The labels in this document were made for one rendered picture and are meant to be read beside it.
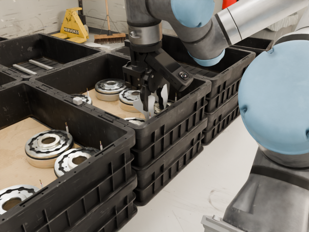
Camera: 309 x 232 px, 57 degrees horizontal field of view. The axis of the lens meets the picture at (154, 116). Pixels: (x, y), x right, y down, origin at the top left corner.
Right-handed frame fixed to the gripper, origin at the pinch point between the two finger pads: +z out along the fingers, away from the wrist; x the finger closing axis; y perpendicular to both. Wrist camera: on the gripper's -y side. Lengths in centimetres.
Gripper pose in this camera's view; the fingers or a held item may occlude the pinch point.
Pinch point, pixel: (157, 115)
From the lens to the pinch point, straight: 75.3
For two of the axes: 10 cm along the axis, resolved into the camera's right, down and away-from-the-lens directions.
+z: 0.6, 8.1, 5.8
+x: -6.2, 4.9, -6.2
